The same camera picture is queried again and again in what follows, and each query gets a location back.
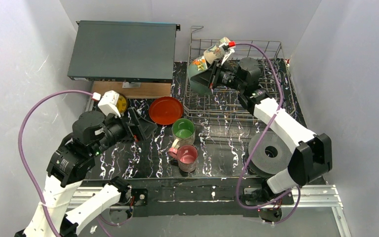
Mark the red plate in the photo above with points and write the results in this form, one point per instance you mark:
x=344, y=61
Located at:
x=165, y=110

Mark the white floral bowl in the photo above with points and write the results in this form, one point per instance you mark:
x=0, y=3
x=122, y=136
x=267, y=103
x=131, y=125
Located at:
x=195, y=67

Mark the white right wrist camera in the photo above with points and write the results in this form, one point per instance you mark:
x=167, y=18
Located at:
x=227, y=47

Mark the metal wire dish rack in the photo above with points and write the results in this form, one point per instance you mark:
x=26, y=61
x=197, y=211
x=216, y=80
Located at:
x=227, y=91

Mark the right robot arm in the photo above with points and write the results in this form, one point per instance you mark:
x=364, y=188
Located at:
x=311, y=153

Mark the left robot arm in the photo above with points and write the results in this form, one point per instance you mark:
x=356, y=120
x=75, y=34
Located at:
x=93, y=133

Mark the green interior mug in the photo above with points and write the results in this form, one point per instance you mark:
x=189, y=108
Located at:
x=183, y=133

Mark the aluminium frame rail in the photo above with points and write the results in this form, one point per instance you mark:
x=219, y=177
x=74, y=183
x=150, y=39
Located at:
x=152, y=204

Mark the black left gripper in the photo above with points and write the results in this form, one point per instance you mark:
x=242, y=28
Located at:
x=134, y=127

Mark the pink interior mug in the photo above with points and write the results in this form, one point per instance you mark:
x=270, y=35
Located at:
x=186, y=156

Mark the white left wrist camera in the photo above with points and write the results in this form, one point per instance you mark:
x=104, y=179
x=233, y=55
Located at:
x=107, y=103

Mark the yellow patterned plate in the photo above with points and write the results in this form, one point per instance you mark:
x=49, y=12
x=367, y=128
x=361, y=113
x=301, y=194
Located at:
x=122, y=104

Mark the cream seahorse mug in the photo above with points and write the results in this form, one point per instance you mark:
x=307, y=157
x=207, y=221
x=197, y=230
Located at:
x=213, y=53

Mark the grey perforated filament spool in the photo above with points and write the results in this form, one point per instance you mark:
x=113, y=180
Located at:
x=271, y=156

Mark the wooden board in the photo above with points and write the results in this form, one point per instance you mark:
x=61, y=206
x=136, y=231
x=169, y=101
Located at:
x=143, y=90

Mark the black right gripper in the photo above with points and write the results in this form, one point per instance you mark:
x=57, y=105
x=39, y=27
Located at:
x=214, y=76

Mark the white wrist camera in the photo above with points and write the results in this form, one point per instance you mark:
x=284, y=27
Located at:
x=227, y=47
x=107, y=103

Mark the dark grey rack-mount box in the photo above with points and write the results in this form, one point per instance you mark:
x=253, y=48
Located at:
x=123, y=51

